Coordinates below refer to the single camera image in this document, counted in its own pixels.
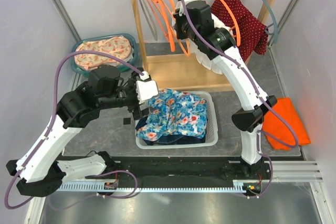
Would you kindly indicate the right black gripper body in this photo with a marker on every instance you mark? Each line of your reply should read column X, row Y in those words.
column 181, row 25

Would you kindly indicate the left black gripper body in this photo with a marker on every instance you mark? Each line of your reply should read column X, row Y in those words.
column 137, row 113

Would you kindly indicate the peach hanger of floral garment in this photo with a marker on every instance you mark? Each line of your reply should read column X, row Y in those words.
column 173, row 22

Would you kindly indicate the blue floral garment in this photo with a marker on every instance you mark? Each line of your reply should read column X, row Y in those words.
column 175, row 105

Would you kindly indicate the white garment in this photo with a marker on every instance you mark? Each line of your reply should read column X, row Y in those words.
column 209, row 37

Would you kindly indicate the orange hanger of denim skirt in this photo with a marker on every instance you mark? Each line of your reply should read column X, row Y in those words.
column 154, row 6

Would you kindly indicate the beige clothes hanger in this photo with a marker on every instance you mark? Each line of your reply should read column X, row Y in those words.
column 149, row 18

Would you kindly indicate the blue denim skirt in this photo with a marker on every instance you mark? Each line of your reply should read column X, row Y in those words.
column 163, row 132

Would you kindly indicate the red dotted garment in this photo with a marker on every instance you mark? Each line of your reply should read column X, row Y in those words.
column 253, row 33

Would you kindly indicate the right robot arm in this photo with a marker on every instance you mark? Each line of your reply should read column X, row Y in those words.
column 255, row 103

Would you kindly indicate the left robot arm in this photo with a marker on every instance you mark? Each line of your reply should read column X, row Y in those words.
column 39, row 173

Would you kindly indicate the small black floor marker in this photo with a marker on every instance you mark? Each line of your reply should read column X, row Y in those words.
column 126, row 121

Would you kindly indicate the wooden clothes rack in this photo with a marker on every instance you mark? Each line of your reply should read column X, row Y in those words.
column 182, row 71

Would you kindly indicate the teal tub with clothes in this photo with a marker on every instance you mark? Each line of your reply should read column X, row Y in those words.
column 105, row 50

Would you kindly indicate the white plastic basket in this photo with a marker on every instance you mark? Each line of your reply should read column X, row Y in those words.
column 211, row 136

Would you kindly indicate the orange folded cloth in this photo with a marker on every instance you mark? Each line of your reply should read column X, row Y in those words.
column 279, row 130

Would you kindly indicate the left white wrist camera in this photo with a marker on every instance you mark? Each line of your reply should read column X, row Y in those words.
column 146, row 88

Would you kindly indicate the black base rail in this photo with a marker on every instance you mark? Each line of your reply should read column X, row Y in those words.
column 183, row 172

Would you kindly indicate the light blue cable duct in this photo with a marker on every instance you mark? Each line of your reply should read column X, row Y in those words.
column 106, row 187

